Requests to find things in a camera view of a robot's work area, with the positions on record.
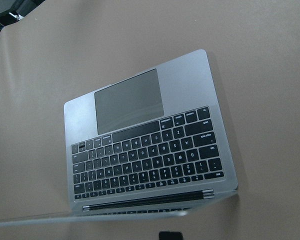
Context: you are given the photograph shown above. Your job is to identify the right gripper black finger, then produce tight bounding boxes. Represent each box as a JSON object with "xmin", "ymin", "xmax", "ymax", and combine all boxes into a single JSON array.
[{"xmin": 158, "ymin": 231, "xmax": 183, "ymax": 240}]

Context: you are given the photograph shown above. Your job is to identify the grey laptop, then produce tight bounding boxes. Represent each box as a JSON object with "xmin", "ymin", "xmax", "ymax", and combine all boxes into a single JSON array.
[{"xmin": 0, "ymin": 49, "xmax": 238, "ymax": 227}]

